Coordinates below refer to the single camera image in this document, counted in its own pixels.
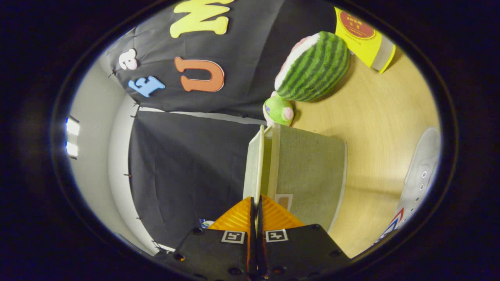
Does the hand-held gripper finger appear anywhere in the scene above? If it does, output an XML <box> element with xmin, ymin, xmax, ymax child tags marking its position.
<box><xmin>257</xmin><ymin>194</ymin><xmax>350</xmax><ymax>281</ymax></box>
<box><xmin>154</xmin><ymin>196</ymin><xmax>257</xmax><ymax>281</ymax></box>

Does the green fabric storage box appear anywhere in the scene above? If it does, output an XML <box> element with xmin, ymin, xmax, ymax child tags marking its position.
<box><xmin>243</xmin><ymin>123</ymin><xmax>348</xmax><ymax>233</ymax></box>

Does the white canvas shoe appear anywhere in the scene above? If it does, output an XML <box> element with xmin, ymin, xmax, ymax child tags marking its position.
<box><xmin>376</xmin><ymin>126</ymin><xmax>443</xmax><ymax>244</ymax></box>

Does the green and pink plush toy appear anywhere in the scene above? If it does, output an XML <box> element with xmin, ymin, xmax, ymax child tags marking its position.
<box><xmin>262</xmin><ymin>91</ymin><xmax>295</xmax><ymax>127</ymax></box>

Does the watermelon slice plush toy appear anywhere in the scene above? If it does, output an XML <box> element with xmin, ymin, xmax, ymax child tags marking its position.
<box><xmin>274</xmin><ymin>31</ymin><xmax>351</xmax><ymax>103</ymax></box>

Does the ceiling light panel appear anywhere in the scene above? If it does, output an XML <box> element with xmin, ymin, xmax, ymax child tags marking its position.
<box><xmin>64</xmin><ymin>116</ymin><xmax>81</xmax><ymax>159</ymax></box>

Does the yellow book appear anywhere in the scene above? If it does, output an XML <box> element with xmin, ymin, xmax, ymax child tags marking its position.
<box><xmin>334</xmin><ymin>6</ymin><xmax>396</xmax><ymax>74</ymax></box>

